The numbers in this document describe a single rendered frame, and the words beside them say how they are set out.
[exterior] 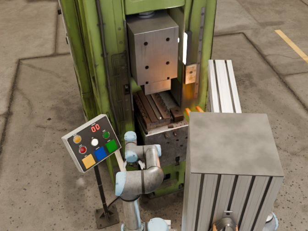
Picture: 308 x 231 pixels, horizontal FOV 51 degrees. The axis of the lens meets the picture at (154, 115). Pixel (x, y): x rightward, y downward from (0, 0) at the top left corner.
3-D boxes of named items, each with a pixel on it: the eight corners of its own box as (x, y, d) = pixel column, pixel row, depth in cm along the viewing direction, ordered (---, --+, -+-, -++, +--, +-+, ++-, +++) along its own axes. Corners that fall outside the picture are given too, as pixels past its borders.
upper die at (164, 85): (170, 89, 237) (170, 79, 231) (145, 95, 232) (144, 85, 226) (152, 60, 267) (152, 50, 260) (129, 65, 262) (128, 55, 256)
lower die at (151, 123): (170, 123, 261) (170, 116, 255) (146, 129, 256) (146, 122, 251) (153, 94, 290) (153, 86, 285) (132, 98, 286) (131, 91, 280)
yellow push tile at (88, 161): (95, 163, 224) (91, 154, 222) (87, 169, 221) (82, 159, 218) (94, 163, 226) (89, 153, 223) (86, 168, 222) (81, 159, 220)
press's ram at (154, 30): (188, 74, 234) (191, 24, 207) (137, 86, 225) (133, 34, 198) (167, 47, 263) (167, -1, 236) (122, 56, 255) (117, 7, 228)
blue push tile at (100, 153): (107, 155, 229) (102, 146, 227) (98, 161, 226) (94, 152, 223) (105, 155, 231) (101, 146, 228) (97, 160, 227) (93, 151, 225)
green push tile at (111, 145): (118, 148, 234) (114, 139, 232) (110, 153, 231) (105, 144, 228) (116, 147, 236) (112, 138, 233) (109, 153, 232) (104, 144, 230)
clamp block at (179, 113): (184, 120, 263) (184, 114, 259) (174, 123, 262) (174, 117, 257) (178, 111, 272) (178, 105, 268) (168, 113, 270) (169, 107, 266)
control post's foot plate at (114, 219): (120, 222, 297) (119, 217, 291) (97, 230, 292) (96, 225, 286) (115, 203, 312) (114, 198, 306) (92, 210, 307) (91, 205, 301)
